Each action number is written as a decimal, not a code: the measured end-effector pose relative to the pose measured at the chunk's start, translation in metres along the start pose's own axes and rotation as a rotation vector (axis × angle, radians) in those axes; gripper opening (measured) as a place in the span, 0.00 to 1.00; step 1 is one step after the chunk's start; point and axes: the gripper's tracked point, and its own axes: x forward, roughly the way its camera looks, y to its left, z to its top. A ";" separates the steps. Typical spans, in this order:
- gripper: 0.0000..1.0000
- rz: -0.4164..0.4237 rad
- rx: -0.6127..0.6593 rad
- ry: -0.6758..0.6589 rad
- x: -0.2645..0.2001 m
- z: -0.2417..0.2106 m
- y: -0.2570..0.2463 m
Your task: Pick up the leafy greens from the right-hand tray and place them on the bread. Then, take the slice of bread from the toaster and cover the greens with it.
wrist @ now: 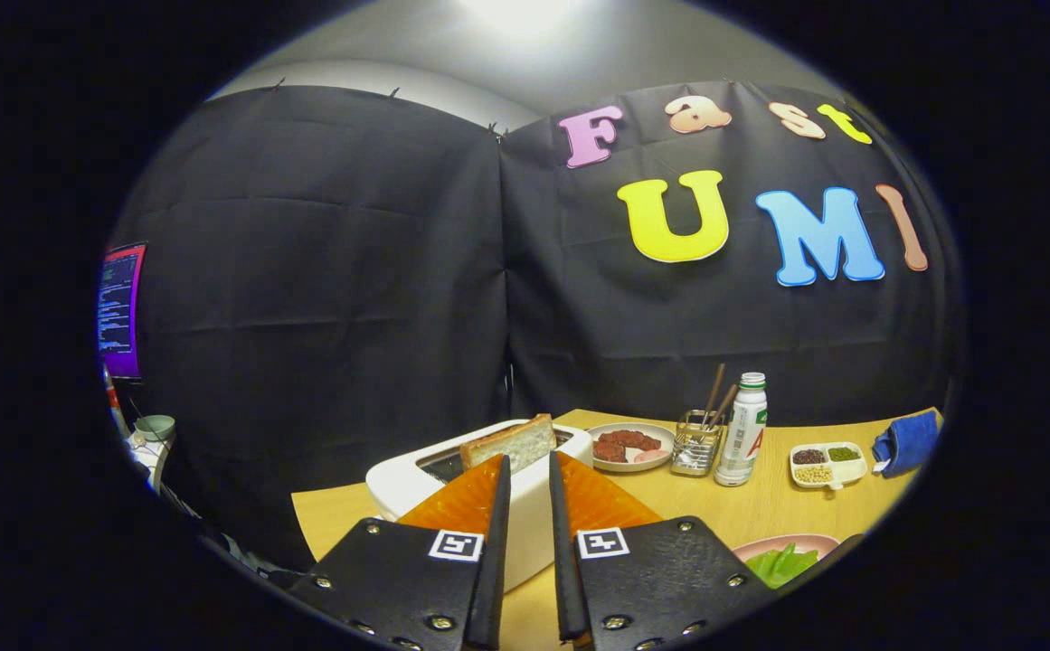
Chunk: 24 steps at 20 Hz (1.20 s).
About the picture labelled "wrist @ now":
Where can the small round beige plate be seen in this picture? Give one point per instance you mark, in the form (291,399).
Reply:
(666,443)

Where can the blue fluffy towel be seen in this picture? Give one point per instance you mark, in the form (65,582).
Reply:
(909,443)

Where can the pale green bowl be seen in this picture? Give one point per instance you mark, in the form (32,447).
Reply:
(156,427)

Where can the green lettuce leaf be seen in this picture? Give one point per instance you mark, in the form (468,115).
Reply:
(782,565)

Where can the metal mesh chopstick holder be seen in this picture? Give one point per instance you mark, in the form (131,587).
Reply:
(695,452)

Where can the white drink bottle green cap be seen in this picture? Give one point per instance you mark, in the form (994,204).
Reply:
(742,443)

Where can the brown chopstick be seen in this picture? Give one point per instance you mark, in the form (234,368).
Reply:
(714,389)
(727,404)

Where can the computer monitor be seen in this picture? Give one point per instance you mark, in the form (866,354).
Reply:
(118,307)

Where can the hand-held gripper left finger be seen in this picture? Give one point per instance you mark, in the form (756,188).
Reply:
(496,561)

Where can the cream white toaster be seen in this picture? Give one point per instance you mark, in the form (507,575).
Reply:
(393,479)

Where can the white divided dish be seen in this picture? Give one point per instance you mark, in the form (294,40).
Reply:
(850,470)

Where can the black backdrop cloth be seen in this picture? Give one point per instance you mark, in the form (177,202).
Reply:
(353,298)

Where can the heap of yellow soybeans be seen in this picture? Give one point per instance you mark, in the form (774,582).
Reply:
(814,474)

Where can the heap of dark red beans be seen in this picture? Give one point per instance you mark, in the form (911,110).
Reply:
(809,457)

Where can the pile of red sausage slices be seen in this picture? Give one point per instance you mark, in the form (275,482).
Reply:
(619,445)

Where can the heap of green mung beans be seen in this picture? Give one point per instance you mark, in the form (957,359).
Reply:
(844,454)

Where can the toasted bread slice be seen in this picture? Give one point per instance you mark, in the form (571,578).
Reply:
(515,443)

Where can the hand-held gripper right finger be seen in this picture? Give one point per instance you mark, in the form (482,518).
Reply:
(562,570)

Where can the pink round plate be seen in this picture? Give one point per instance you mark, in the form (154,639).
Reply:
(778,542)

